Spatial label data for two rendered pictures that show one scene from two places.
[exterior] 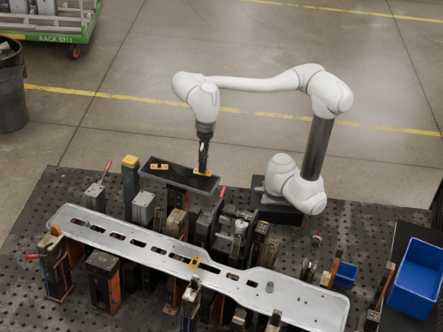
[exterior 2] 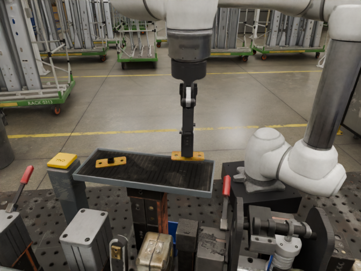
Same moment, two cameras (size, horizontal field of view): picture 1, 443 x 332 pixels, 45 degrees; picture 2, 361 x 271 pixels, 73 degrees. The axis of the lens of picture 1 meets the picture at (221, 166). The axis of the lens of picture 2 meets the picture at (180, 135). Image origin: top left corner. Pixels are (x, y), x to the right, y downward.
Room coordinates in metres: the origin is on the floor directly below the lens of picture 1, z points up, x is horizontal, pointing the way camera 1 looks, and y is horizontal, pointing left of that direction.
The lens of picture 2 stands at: (1.34, 0.16, 1.57)
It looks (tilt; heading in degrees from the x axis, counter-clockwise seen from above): 29 degrees down; 353
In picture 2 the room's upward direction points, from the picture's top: straight up
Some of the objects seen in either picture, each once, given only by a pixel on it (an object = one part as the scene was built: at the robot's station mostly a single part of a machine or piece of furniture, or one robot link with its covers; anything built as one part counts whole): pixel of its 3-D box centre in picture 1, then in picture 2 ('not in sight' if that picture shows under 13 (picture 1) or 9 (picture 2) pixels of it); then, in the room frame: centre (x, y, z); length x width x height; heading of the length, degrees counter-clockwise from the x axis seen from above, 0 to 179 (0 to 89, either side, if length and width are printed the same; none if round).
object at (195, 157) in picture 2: (202, 171); (187, 154); (1.86, 0.08, 1.22); 0.08 x 0.04 x 0.01; 82
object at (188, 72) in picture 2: (204, 136); (188, 79); (1.86, 0.08, 1.42); 0.08 x 0.07 x 0.09; 172
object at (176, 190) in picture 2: (179, 174); (146, 169); (1.90, 0.19, 1.16); 0.37 x 0.14 x 0.02; 72
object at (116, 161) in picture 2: (159, 166); (110, 161); (1.94, 0.29, 1.17); 0.08 x 0.04 x 0.01; 97
